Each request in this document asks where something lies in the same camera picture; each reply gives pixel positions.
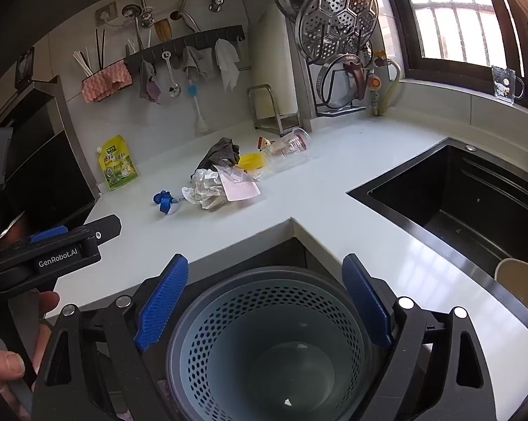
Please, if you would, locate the small black wall gadget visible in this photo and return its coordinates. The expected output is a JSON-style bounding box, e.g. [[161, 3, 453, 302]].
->
[[14, 47, 36, 88]]

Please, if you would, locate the black kitchen sink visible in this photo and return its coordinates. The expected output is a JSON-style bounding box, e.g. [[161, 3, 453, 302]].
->
[[346, 137, 528, 299]]

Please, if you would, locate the hanging white cloth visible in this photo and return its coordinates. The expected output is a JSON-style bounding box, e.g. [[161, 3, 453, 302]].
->
[[214, 39, 241, 93]]

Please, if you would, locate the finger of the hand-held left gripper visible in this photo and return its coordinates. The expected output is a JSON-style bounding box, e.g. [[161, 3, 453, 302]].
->
[[27, 214, 123, 246]]

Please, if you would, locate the hanging metal spoon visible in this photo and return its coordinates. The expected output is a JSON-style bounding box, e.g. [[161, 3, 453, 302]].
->
[[161, 51, 181, 98]]

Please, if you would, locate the black pot lid rack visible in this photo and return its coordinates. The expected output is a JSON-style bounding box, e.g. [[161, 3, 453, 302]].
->
[[305, 50, 371, 118]]

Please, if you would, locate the white red printed snack bag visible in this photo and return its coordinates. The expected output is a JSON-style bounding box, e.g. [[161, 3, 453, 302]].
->
[[218, 166, 261, 202]]

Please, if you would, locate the white wall outlet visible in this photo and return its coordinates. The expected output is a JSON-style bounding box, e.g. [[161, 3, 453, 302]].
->
[[95, 2, 119, 27]]

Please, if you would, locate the yellow gas hose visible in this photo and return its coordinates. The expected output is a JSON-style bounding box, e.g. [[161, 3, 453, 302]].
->
[[369, 50, 402, 117]]

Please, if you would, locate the dark grey rag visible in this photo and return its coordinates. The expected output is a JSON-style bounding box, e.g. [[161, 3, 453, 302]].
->
[[196, 137, 242, 172]]

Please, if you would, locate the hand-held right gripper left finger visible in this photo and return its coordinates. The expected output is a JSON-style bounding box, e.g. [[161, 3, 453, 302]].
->
[[32, 253, 190, 421]]

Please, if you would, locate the perforated steel steamer plate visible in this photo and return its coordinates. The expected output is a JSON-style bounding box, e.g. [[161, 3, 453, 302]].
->
[[296, 0, 379, 60]]

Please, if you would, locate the steel cutting board stand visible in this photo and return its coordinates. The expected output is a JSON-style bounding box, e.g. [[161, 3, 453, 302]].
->
[[247, 84, 302, 138]]

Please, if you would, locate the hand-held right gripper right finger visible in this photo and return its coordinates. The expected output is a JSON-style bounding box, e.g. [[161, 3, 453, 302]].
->
[[342, 253, 497, 421]]

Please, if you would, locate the black kitchen appliance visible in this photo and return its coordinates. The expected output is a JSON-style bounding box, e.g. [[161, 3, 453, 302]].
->
[[0, 76, 100, 238]]

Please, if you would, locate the bundle of white chopsticks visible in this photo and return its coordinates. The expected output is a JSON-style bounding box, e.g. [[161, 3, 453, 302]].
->
[[73, 46, 96, 77]]

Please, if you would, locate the white cutting board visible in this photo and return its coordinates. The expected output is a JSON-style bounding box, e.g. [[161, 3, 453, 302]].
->
[[252, 5, 311, 130]]

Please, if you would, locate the clear plastic cup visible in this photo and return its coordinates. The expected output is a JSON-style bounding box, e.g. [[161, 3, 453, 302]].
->
[[262, 127, 312, 174]]

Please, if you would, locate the black wall hook rail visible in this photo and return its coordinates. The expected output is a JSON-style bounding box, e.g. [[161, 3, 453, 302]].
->
[[124, 24, 246, 75]]

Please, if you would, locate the dark framed window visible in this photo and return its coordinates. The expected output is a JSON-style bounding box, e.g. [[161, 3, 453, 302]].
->
[[378, 0, 528, 97]]

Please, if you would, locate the beige bowl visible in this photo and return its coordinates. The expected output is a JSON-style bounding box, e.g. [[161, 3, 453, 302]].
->
[[494, 258, 528, 316]]

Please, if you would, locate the small blue plastic piece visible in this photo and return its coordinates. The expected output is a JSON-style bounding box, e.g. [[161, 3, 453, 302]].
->
[[154, 190, 181, 215]]

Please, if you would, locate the person's left hand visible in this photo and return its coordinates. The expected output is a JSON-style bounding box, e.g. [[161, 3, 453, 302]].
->
[[0, 290, 61, 421]]

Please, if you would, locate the white blue bottle brush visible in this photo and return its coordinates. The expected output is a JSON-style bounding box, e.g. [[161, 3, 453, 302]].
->
[[186, 80, 210, 136]]

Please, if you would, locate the yellow green spout pouch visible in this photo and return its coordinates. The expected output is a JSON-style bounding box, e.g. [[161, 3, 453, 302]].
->
[[96, 135, 138, 191]]

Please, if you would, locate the hanging purple grey cloth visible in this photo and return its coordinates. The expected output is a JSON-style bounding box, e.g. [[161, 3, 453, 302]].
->
[[138, 59, 162, 105]]

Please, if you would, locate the pink wavy dish cloth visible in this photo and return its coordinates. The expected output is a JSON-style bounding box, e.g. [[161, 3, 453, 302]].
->
[[81, 60, 133, 103]]

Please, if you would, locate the crumpled clear plastic bag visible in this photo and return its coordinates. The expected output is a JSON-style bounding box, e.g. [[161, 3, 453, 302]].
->
[[182, 169, 227, 211]]

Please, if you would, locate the grey perforated waste bin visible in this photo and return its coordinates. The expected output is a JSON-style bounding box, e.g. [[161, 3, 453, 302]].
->
[[165, 267, 374, 421]]

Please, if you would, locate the clear printed mug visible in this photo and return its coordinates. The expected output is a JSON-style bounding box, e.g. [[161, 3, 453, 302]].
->
[[492, 66, 525, 105]]

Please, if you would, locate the yellow plastic container lid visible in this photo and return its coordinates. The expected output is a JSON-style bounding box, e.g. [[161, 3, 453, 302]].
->
[[238, 153, 265, 174]]

